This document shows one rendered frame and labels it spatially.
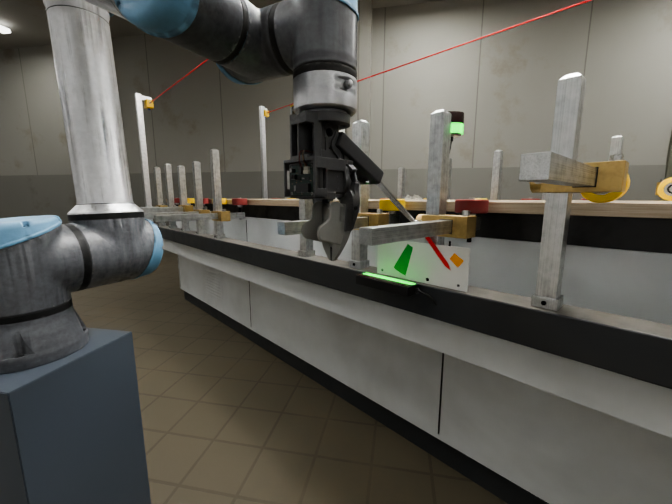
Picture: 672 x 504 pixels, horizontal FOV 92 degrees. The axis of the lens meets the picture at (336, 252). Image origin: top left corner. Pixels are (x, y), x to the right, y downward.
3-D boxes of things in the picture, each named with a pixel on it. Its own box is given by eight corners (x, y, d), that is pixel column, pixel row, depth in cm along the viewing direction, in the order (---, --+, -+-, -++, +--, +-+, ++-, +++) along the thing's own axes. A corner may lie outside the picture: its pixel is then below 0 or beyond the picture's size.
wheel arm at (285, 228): (285, 239, 72) (285, 220, 72) (277, 238, 75) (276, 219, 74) (399, 227, 102) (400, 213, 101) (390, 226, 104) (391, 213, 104)
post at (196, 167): (200, 245, 187) (193, 160, 179) (197, 245, 190) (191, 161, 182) (206, 245, 190) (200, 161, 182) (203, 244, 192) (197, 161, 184)
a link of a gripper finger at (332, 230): (309, 264, 48) (308, 201, 46) (338, 259, 52) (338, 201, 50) (323, 267, 45) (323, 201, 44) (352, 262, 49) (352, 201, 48)
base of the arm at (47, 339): (14, 381, 55) (4, 326, 54) (-68, 370, 59) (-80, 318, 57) (110, 335, 74) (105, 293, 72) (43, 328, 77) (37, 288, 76)
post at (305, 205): (305, 257, 115) (303, 124, 107) (297, 255, 118) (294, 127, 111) (315, 255, 118) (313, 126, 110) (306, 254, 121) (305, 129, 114)
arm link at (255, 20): (193, 1, 46) (260, -27, 40) (250, 36, 56) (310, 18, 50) (198, 72, 48) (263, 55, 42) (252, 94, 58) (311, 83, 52)
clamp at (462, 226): (465, 239, 71) (467, 216, 71) (413, 234, 81) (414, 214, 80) (476, 237, 75) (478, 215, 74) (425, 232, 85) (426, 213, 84)
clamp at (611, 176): (621, 192, 52) (625, 159, 51) (527, 192, 61) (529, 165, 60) (625, 192, 56) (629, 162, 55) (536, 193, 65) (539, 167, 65)
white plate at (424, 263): (466, 292, 73) (469, 248, 71) (376, 273, 91) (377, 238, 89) (467, 291, 73) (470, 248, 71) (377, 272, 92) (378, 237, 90)
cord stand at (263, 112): (266, 218, 334) (262, 105, 315) (262, 217, 340) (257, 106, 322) (273, 217, 339) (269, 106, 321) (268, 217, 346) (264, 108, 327)
